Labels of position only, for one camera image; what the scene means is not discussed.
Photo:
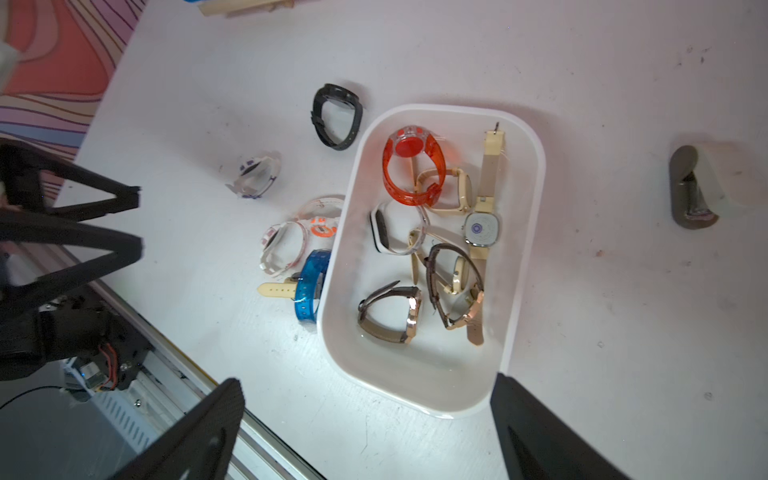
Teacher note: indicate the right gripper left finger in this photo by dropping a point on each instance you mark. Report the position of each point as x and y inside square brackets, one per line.
[199, 445]

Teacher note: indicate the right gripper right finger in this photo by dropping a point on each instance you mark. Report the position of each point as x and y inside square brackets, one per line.
[536, 444]

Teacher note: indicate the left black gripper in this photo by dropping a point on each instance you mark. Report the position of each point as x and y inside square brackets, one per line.
[79, 325]

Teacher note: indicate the dark brown leather watch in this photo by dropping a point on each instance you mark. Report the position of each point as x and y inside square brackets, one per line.
[452, 310]

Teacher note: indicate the white purple kids watch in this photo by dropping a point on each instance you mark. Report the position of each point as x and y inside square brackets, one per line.
[256, 175]

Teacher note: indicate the brown strap watch front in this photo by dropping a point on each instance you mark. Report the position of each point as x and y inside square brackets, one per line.
[390, 314]

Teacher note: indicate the white pink kids watch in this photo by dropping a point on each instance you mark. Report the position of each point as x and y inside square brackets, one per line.
[283, 246]

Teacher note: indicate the beige strap watch long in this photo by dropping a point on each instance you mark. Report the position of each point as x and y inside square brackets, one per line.
[482, 228]

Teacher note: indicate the white orange kids watch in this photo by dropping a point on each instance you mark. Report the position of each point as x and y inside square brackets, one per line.
[320, 216]

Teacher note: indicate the black band watch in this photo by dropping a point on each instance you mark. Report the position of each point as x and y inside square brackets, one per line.
[336, 116]

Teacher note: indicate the beige strap blue watch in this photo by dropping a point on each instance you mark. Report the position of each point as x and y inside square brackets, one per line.
[282, 290]

